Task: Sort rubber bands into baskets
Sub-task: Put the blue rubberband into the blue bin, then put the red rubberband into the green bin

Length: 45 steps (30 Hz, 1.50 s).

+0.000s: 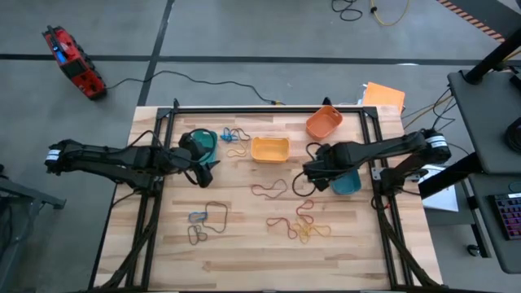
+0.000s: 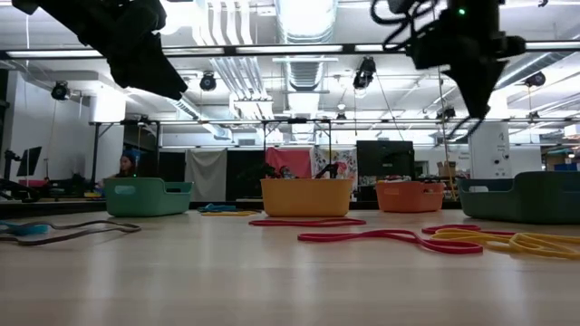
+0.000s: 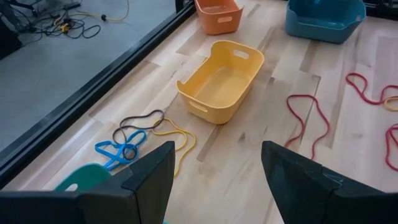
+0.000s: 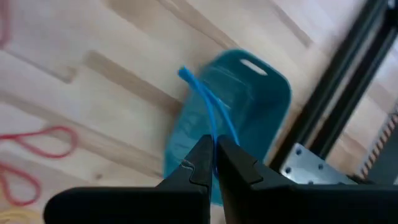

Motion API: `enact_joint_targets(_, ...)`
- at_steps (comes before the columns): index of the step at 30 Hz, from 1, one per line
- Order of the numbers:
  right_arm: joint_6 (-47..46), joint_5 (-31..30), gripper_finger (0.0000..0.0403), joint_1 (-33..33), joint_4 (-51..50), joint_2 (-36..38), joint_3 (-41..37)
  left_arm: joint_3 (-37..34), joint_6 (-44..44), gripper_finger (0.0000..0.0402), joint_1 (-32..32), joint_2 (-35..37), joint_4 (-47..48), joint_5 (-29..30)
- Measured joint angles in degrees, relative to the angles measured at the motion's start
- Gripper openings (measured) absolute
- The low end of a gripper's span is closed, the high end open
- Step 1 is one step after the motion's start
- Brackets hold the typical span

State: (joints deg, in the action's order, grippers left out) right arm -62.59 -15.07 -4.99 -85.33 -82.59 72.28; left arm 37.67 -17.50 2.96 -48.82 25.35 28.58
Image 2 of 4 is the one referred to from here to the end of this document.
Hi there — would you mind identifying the white pillar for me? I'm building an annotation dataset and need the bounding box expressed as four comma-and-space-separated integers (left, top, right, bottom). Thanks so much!
469, 120, 511, 180

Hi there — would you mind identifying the yellow plastic basket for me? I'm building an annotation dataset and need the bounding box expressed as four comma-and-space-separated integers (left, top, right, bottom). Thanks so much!
260, 177, 354, 217

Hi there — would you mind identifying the grey rubber band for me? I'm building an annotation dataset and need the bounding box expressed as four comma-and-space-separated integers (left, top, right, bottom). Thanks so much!
0, 219, 142, 247

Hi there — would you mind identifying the light green plastic basket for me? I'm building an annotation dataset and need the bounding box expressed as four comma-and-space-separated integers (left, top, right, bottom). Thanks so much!
102, 177, 194, 217

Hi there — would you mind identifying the black computer monitor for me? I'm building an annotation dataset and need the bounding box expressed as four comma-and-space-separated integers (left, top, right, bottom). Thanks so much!
16, 146, 44, 177

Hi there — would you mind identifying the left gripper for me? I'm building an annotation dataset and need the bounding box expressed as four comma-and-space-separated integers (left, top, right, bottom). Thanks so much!
26, 0, 189, 101

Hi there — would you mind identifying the black background station frame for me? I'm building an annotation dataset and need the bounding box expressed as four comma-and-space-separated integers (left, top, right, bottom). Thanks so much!
90, 117, 580, 182

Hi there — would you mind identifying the red rubber band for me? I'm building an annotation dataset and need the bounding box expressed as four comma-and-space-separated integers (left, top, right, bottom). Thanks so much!
248, 217, 367, 228
297, 228, 484, 255
420, 223, 517, 236

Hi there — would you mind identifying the yellow rubber band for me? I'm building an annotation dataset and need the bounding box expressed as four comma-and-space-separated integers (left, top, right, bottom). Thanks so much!
200, 209, 260, 217
430, 227, 580, 261

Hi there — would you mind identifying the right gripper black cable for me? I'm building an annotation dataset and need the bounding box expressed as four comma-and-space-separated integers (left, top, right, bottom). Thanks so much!
370, 0, 450, 52

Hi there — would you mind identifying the black ceiling spotlight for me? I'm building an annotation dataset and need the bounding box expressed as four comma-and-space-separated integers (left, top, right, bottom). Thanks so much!
198, 71, 218, 93
524, 71, 547, 89
50, 80, 72, 101
353, 55, 378, 91

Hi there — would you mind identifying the person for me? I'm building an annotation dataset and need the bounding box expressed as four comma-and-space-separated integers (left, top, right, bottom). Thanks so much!
112, 150, 140, 178

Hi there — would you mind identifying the floral hanging cloth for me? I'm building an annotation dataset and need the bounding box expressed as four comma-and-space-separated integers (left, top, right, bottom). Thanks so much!
311, 148, 359, 187

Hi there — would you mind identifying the orange plastic basket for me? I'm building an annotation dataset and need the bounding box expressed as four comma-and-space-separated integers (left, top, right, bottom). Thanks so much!
375, 180, 446, 214

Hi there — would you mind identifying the large black screen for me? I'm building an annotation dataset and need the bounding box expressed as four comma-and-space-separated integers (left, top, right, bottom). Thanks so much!
355, 139, 416, 183

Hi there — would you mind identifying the red hanging cloth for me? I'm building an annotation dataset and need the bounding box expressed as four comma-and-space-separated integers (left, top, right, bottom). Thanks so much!
265, 147, 313, 179

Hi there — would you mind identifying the dark teal plastic basket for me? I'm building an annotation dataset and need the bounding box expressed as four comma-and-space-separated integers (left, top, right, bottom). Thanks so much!
456, 170, 580, 225

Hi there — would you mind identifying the cardboard box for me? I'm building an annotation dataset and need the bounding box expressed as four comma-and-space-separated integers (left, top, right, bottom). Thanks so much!
436, 160, 459, 177

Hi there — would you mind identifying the blue rubber band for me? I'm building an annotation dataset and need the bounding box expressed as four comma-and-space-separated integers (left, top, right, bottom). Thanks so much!
198, 203, 237, 214
0, 220, 50, 236

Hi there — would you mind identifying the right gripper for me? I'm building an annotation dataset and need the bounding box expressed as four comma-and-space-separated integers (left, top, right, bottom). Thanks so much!
407, 0, 527, 121

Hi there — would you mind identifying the silver ceiling air duct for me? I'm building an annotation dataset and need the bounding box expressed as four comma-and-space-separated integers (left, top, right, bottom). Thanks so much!
275, 0, 339, 141

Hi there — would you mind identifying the black aluminium table frame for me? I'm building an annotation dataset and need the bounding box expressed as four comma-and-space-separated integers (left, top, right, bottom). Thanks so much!
0, 43, 580, 218

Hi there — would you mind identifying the grey hanging cloth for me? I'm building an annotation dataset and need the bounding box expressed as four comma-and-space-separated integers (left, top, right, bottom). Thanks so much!
184, 149, 228, 203

